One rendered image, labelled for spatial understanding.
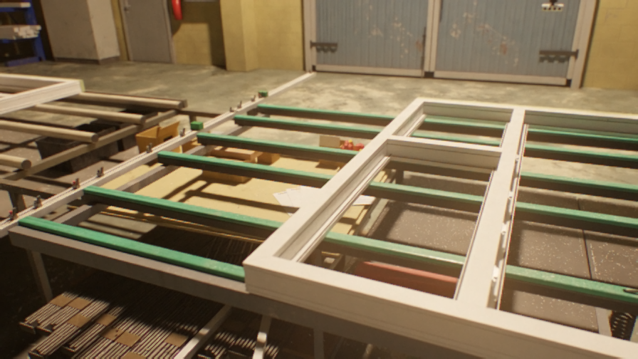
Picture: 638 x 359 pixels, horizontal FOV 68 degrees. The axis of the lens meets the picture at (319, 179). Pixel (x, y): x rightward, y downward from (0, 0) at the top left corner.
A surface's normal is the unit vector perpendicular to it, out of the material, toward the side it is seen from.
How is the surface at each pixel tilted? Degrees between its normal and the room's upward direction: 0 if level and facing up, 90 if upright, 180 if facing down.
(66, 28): 90
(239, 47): 90
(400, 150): 90
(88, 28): 90
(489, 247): 0
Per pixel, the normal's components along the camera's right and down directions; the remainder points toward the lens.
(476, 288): -0.02, -0.92
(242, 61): -0.39, 0.37
